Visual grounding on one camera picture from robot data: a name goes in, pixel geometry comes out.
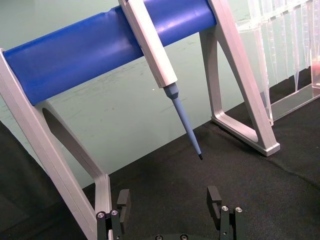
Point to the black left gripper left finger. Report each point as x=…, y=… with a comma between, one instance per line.
x=124, y=207

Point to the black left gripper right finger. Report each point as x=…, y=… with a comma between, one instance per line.
x=214, y=205

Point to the black table cloth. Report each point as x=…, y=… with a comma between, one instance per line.
x=175, y=200

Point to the clear plastic tube rack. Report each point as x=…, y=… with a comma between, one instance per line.
x=287, y=105

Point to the grey stand with blue bar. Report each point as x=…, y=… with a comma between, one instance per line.
x=75, y=62

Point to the white pipette with blue shaft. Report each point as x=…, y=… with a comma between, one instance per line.
x=150, y=50

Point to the clear conical plastic tube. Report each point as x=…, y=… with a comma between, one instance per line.
x=273, y=55
x=300, y=50

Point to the pink liquid tube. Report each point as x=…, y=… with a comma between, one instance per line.
x=316, y=75

